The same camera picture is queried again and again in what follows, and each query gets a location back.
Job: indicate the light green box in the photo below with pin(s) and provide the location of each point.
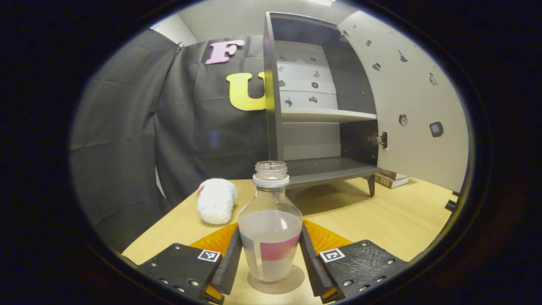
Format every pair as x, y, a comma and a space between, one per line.
398, 181

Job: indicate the grey cabinet shelf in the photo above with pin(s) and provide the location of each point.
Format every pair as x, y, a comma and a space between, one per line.
322, 114

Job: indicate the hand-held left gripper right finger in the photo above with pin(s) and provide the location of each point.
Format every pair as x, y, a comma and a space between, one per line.
311, 267

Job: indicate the metal cabinet door hinge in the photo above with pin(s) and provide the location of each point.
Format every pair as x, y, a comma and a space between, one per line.
344, 34
379, 140

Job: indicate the round brown coaster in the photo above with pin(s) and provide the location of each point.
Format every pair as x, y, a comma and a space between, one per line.
277, 287

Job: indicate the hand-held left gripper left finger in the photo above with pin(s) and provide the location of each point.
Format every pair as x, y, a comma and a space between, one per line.
228, 267

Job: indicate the light grey cabinet door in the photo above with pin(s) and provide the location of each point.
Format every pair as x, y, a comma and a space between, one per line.
415, 140

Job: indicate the clear plastic bottle pink label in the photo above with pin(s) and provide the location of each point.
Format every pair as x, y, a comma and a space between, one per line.
271, 228

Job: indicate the brown box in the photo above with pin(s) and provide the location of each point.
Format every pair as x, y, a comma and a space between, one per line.
383, 173

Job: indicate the black backdrop cloth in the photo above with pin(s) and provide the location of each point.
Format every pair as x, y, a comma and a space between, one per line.
127, 135

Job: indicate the white plush toy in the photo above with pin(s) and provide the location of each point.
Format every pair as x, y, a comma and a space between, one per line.
216, 201

